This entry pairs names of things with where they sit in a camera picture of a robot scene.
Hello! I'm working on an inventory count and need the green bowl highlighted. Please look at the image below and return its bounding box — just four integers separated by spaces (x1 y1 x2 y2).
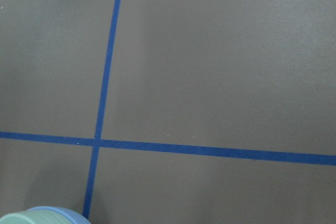
1 210 72 224

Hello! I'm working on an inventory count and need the blue bowl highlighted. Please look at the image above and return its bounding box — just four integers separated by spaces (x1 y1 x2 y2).
28 206 91 224

